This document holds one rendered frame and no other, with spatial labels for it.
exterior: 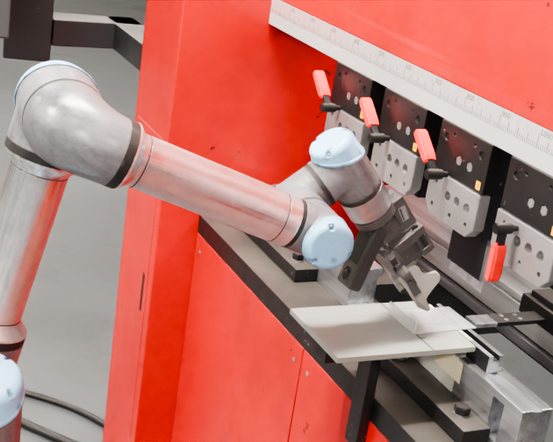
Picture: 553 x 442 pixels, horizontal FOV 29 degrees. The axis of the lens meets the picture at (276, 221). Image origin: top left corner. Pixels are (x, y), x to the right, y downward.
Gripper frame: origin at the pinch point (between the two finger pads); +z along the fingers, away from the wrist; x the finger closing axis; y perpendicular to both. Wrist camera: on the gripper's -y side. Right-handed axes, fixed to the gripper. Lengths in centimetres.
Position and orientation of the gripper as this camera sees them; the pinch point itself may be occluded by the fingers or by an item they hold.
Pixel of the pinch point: (412, 300)
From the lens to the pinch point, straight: 187.5
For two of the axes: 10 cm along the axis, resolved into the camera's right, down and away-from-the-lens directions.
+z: 4.7, 7.0, 5.4
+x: -4.0, -3.7, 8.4
